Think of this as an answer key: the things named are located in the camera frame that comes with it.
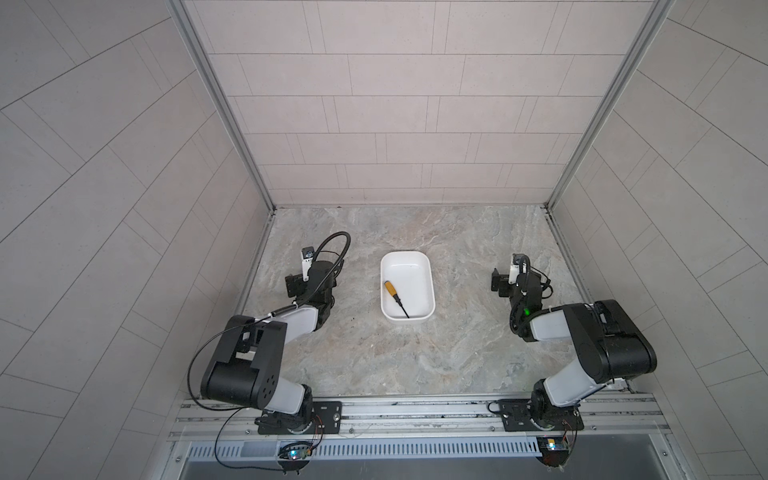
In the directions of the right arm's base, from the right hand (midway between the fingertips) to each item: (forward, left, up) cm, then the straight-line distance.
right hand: (509, 266), depth 94 cm
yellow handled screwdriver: (-5, +38, -2) cm, 38 cm away
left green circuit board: (-43, +61, -1) cm, 75 cm away
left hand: (+3, +62, +4) cm, 62 cm away
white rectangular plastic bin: (0, +32, -1) cm, 32 cm away
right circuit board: (-47, +3, -6) cm, 47 cm away
